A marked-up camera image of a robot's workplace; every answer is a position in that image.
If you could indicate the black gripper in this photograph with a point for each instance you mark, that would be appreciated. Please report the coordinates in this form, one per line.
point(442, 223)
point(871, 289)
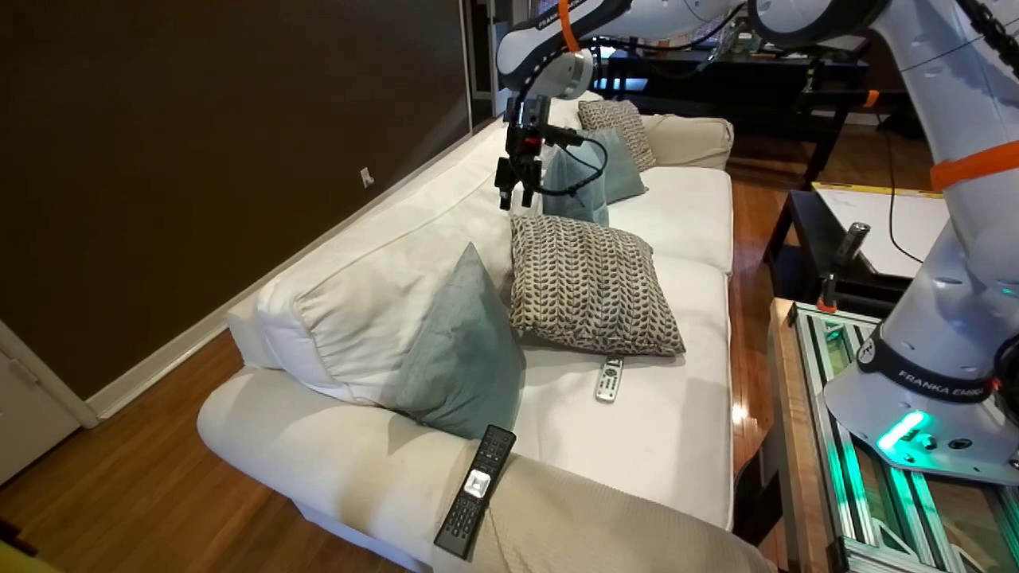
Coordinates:
point(526, 144)

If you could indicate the brown leaf-patterned pillow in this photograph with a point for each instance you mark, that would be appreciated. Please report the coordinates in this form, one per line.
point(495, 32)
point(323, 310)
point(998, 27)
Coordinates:
point(587, 289)

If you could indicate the grey-blue pillow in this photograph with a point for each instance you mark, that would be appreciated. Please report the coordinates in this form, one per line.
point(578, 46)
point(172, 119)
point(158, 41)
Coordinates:
point(462, 367)
point(587, 181)

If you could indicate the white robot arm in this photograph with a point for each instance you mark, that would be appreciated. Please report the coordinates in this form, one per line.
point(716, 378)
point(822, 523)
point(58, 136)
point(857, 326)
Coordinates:
point(928, 389)

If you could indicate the white sofa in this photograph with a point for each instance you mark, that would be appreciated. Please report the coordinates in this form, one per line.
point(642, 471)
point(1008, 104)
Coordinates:
point(642, 486)

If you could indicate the silver remote control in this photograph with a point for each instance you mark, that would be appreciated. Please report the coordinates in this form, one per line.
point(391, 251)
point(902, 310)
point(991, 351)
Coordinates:
point(610, 380)

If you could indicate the black low table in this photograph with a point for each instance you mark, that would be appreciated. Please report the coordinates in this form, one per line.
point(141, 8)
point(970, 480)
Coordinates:
point(820, 258)

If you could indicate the black remote control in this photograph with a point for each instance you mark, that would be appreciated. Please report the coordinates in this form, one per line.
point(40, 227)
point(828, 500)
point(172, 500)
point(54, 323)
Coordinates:
point(474, 496)

